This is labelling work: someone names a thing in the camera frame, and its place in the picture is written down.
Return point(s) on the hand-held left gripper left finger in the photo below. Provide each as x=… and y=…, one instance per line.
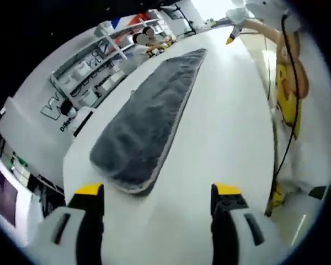
x=71, y=229

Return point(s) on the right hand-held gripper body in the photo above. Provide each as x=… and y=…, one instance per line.
x=237, y=16

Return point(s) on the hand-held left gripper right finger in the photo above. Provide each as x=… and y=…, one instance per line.
x=237, y=229

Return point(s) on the grey towel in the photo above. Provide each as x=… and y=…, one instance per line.
x=149, y=110

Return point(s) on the black monitor on stand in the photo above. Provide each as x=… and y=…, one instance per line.
x=191, y=27

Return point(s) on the dark equipment rack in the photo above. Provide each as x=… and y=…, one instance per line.
x=38, y=185

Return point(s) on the operator in yellow bear shirt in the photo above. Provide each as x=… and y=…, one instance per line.
x=287, y=82

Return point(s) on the white framed computer monitor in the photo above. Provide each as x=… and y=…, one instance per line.
x=5, y=193

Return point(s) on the green hanging item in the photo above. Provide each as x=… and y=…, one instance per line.
x=21, y=160

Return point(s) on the white table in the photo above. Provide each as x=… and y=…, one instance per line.
x=223, y=124

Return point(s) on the metal storage shelf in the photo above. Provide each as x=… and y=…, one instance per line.
x=113, y=41

